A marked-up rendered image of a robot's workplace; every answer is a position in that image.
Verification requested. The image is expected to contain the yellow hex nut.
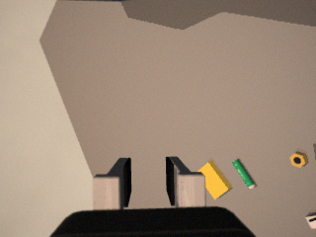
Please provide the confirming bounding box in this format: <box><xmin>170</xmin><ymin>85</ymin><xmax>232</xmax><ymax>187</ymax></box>
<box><xmin>290</xmin><ymin>151</ymin><xmax>308</xmax><ymax>168</ymax></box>

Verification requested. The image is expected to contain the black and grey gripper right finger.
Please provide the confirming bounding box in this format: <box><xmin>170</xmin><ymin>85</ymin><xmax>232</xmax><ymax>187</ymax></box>
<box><xmin>166</xmin><ymin>156</ymin><xmax>206</xmax><ymax>207</ymax></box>

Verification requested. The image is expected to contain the green aaa battery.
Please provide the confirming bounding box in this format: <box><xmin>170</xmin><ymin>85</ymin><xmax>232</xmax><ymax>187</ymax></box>
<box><xmin>232</xmin><ymin>159</ymin><xmax>255</xmax><ymax>189</ymax></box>

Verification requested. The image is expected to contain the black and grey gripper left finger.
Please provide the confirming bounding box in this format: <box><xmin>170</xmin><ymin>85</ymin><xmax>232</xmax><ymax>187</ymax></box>
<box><xmin>92</xmin><ymin>158</ymin><xmax>131</xmax><ymax>210</ymax></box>

